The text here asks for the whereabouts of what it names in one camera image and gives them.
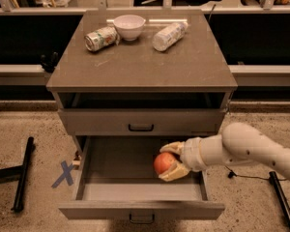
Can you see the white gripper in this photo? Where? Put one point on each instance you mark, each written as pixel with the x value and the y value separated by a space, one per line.
pixel 190 154

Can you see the red apple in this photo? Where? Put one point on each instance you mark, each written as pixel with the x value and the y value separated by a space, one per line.
pixel 163 161

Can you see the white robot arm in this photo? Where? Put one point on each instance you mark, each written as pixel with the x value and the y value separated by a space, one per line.
pixel 238 143

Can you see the open grey lower drawer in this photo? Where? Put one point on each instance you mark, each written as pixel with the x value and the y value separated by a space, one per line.
pixel 116 180

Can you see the grey drawer cabinet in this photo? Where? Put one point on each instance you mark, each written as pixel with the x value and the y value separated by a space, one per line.
pixel 190 74

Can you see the closed grey upper drawer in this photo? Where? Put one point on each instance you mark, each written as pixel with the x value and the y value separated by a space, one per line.
pixel 131 122

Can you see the blue tape cross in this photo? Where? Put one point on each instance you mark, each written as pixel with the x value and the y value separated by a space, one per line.
pixel 65 176

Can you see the black stand leg right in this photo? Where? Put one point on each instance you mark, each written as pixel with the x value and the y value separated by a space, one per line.
pixel 281 196

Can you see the black stand leg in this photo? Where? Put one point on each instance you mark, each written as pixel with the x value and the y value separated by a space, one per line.
pixel 281 196
pixel 19 173

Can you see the white plastic bottle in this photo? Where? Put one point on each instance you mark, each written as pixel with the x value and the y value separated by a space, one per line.
pixel 169 35

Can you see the white bowl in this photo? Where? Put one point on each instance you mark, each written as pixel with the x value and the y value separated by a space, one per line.
pixel 129 26

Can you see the green white soda can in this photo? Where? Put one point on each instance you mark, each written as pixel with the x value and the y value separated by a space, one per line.
pixel 101 38

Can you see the black clamp object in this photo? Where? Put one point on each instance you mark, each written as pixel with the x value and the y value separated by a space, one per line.
pixel 50 62

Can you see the black stand leg left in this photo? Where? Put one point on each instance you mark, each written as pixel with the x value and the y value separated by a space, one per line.
pixel 19 173

